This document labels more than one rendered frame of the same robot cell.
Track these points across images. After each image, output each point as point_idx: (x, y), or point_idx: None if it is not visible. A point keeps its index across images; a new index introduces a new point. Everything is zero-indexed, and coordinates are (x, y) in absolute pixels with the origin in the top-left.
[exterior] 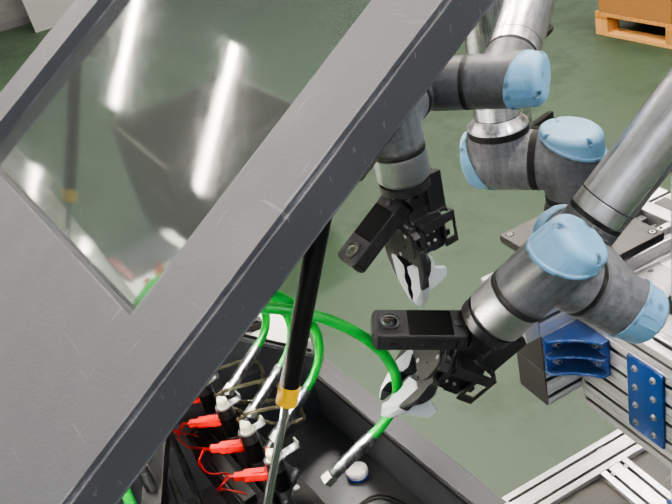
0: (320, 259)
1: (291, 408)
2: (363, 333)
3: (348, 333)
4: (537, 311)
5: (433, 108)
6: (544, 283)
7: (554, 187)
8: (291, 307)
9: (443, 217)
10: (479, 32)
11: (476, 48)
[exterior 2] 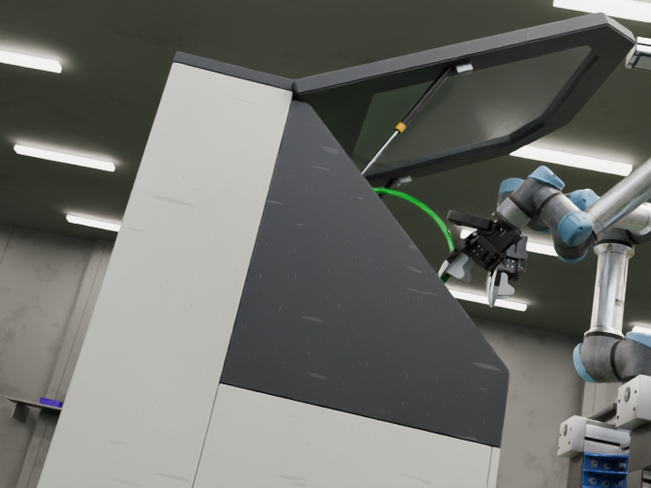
0: (433, 87)
1: (398, 129)
2: (447, 228)
3: (440, 224)
4: (522, 199)
5: (537, 217)
6: (527, 183)
7: (625, 365)
8: (420, 201)
9: (519, 254)
10: (603, 271)
11: (599, 280)
